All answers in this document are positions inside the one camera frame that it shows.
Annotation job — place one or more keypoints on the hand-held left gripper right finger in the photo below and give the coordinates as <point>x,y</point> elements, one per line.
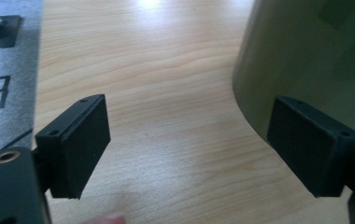
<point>306,149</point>

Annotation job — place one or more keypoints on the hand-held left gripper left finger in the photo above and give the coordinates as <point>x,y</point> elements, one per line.
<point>73,149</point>

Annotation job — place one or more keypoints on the green plastic bin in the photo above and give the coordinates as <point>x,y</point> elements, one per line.
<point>306,53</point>

